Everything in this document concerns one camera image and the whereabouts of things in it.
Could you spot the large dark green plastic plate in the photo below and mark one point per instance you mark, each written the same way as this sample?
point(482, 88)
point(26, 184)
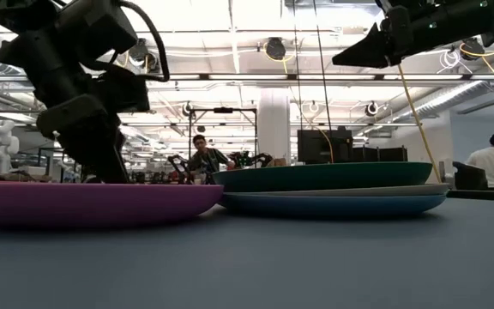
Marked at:
point(315, 178)

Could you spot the black office chair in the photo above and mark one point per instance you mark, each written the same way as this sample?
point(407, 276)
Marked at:
point(468, 178)

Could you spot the black low boxes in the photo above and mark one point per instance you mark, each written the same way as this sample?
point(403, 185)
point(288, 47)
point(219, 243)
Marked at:
point(380, 154)

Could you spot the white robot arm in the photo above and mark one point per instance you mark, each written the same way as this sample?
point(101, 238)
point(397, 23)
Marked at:
point(0, 146)

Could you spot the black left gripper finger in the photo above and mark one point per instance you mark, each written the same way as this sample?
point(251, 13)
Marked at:
point(103, 169)
point(122, 159)

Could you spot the purple plastic plate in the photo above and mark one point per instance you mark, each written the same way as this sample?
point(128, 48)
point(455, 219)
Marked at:
point(101, 201)

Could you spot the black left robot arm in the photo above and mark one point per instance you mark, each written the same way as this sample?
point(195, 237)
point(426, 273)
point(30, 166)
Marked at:
point(58, 26)

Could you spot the white round pillar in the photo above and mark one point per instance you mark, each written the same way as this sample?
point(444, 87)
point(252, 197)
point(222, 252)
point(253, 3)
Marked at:
point(272, 129)

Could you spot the large grey plastic plate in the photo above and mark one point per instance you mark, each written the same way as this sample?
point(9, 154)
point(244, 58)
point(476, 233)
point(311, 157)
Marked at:
point(401, 190)

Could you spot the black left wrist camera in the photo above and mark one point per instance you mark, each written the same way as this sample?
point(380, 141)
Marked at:
point(122, 90)

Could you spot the black monitor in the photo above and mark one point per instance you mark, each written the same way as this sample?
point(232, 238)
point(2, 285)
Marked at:
point(315, 148)

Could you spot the large blue plastic plate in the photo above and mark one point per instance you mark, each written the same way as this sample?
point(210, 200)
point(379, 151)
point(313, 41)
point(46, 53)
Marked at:
point(328, 205)

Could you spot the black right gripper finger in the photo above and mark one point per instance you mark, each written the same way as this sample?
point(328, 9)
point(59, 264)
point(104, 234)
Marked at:
point(371, 59)
point(371, 40)

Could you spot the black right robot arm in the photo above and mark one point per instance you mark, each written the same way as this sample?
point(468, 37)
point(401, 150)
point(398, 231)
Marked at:
point(487, 17)

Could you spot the black metal stand frame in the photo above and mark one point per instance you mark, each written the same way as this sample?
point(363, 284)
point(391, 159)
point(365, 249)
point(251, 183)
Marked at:
point(223, 110)

